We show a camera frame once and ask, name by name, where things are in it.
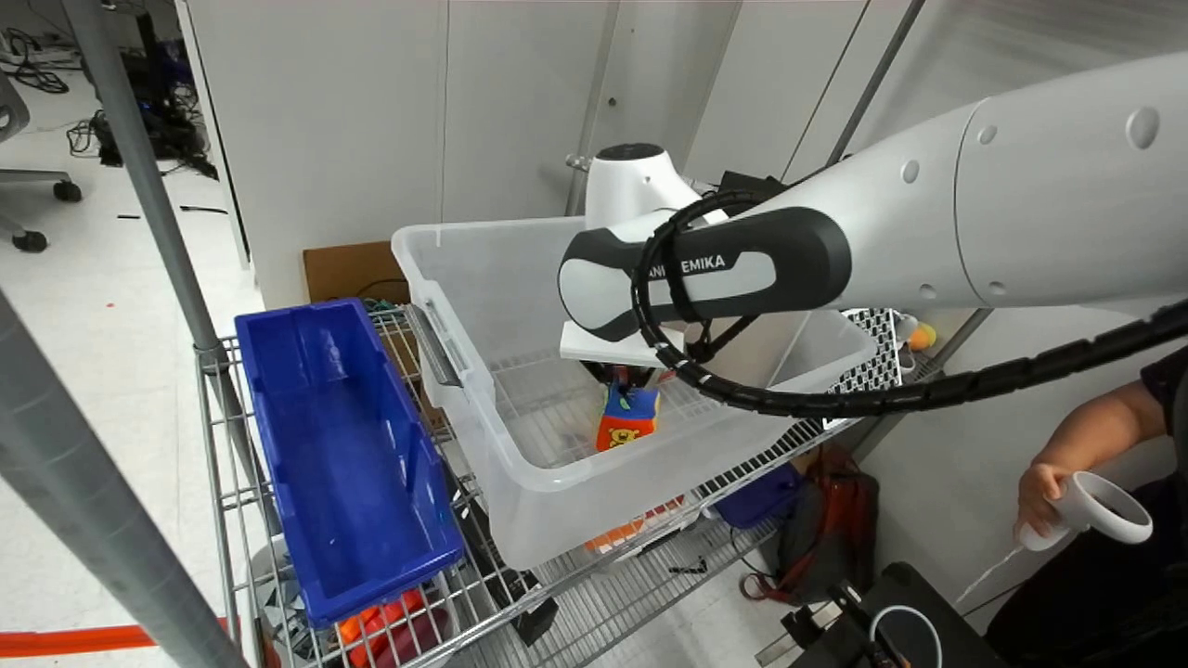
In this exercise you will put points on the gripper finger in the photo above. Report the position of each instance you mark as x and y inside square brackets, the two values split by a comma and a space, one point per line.
[642, 378]
[614, 376]

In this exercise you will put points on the orange and blue toy box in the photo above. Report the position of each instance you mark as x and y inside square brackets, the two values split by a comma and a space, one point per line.
[625, 422]

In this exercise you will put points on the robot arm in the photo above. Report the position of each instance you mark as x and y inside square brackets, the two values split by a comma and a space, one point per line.
[1021, 186]

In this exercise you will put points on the orange toy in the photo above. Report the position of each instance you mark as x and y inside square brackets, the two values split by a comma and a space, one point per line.
[376, 626]

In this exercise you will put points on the black equipment box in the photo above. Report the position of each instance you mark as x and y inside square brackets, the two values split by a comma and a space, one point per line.
[919, 617]

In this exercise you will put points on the clear plastic bin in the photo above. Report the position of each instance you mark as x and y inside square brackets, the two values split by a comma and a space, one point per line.
[520, 464]

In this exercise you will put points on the orange packet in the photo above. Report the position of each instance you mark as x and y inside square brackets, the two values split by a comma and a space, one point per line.
[617, 535]

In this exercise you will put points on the blue pouch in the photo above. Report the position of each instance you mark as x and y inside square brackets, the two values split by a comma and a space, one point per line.
[756, 496]

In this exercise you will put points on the perforated black and white panel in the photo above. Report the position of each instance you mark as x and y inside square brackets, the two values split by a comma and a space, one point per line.
[872, 357]

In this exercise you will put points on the red and black backpack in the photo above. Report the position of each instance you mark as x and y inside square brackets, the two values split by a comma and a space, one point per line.
[831, 529]

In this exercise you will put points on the blue plastic bin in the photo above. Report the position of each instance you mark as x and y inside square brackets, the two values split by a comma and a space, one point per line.
[348, 464]

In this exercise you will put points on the orange ball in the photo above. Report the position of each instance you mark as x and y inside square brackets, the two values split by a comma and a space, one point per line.
[922, 337]

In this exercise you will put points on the brown cardboard sheet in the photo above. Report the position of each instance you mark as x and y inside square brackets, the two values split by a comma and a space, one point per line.
[348, 271]

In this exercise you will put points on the white hand controller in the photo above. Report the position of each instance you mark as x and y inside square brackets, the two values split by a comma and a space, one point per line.
[1104, 506]

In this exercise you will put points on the person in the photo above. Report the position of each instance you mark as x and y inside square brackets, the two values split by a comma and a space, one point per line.
[1095, 594]

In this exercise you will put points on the grey metal pole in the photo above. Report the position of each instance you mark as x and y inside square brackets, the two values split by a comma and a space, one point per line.
[83, 501]

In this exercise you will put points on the office chair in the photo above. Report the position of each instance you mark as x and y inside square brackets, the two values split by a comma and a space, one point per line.
[19, 176]

